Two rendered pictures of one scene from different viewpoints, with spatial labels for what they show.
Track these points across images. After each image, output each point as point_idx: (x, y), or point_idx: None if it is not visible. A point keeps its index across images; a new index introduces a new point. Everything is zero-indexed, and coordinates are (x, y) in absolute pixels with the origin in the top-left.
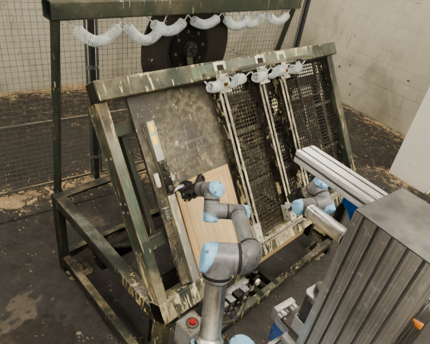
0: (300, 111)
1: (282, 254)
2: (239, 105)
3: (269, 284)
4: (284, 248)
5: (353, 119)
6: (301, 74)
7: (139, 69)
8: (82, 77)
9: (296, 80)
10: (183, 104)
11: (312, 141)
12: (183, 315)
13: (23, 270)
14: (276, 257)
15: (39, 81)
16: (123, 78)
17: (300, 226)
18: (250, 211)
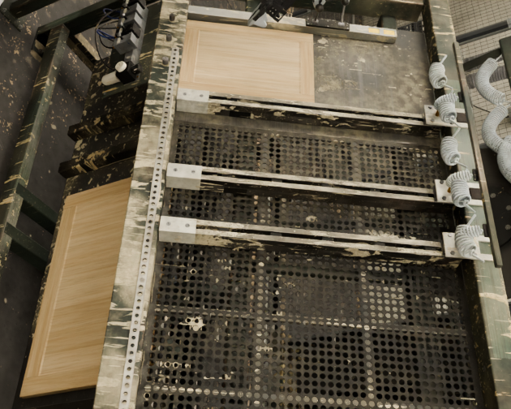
0: (363, 309)
1: None
2: (397, 164)
3: (15, 217)
4: None
5: None
6: (448, 348)
7: None
8: None
9: (432, 327)
10: (409, 85)
11: (287, 321)
12: (87, 104)
13: (191, 157)
14: None
15: None
16: (448, 12)
17: (140, 187)
18: (232, 95)
